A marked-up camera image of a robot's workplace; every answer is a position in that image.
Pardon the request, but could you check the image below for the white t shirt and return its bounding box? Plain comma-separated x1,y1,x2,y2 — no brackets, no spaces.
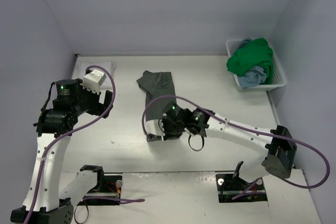
78,61,118,90

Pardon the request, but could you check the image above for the grey green t shirt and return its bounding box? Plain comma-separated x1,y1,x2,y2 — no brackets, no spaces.
137,70,176,121

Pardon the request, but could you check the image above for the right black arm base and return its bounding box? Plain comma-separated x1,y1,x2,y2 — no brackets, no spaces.
215,161,268,203

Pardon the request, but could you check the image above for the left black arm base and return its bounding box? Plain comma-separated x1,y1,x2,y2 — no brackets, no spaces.
78,165,122,206

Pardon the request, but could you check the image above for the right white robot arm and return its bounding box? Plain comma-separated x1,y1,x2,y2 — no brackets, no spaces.
158,102,297,188

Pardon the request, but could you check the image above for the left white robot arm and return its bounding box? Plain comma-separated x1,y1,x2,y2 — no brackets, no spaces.
10,74,115,223

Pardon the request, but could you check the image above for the blue t shirt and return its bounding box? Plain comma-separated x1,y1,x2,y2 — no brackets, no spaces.
235,38,272,89

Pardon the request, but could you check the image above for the white laundry basket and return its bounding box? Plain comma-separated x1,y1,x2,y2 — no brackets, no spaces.
226,39,286,91

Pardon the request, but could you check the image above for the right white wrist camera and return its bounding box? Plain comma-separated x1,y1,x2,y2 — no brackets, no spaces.
144,119,164,142

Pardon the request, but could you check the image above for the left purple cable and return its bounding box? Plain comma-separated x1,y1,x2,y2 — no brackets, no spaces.
26,65,145,224

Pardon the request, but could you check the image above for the black thin looped cable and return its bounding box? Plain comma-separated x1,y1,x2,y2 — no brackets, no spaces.
74,204,90,224

